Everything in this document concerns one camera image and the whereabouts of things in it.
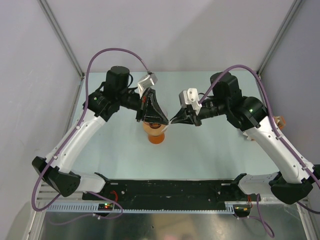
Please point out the aluminium frame post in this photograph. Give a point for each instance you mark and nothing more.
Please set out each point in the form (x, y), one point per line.
(288, 20)
(58, 31)

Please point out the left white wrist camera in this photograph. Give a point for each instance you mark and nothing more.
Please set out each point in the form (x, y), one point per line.
(146, 82)

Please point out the white slotted cable duct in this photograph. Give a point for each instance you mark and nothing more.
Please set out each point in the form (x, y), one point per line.
(97, 207)

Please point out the orange filter holder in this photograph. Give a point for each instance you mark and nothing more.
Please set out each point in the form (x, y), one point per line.
(279, 121)

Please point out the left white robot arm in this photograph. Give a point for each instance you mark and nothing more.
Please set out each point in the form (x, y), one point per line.
(112, 94)

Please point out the orange glass carafe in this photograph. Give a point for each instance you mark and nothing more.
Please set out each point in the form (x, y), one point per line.
(156, 139)

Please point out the right aluminium frame post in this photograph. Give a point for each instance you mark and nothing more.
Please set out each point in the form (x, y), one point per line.
(288, 20)

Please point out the left aluminium frame post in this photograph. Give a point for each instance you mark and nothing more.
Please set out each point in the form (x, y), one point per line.
(58, 31)

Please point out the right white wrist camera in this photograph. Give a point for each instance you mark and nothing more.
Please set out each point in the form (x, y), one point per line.
(190, 97)

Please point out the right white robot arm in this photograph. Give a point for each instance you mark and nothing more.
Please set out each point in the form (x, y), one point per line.
(296, 175)

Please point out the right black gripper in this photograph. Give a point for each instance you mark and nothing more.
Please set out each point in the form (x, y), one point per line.
(184, 116)

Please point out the clear glass dripper cone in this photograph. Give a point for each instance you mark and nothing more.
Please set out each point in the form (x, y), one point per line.
(153, 126)

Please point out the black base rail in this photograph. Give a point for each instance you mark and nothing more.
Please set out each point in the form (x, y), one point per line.
(172, 194)

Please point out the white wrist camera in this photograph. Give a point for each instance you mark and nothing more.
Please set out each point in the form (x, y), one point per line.
(146, 82)
(190, 97)

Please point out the stack of paper filters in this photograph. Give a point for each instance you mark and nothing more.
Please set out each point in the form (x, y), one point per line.
(248, 137)

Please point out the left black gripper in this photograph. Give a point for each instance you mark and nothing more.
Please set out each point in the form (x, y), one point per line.
(149, 110)

